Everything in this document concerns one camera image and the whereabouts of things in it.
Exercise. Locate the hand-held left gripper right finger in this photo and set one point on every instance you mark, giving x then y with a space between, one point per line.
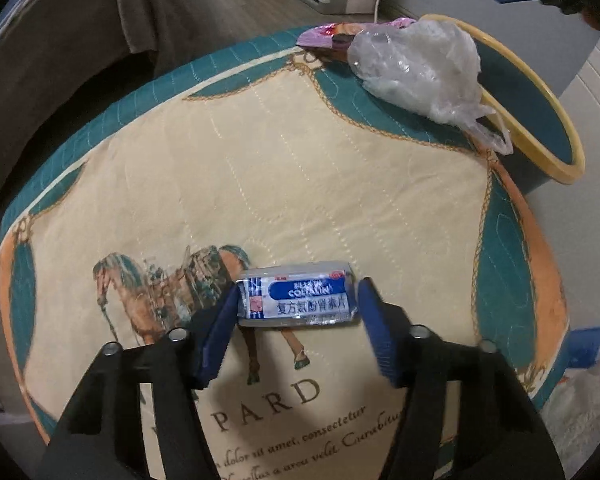
380 330

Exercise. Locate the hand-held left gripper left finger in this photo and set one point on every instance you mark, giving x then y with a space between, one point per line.
215 340

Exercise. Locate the blue and white medicine box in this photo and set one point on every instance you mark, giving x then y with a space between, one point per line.
300 295

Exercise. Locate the teal bin with yellow rim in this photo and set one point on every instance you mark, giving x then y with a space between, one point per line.
530 110

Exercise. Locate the clear plastic bag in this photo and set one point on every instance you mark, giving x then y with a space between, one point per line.
415 70

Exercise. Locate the printed quilted table mat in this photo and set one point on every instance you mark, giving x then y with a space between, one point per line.
280 185

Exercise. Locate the pink snack wrapper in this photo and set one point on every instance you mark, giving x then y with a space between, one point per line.
325 37

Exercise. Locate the blue plastic object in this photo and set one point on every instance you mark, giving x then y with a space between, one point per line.
592 350

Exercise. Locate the white plastic bag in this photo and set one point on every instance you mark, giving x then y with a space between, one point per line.
585 410

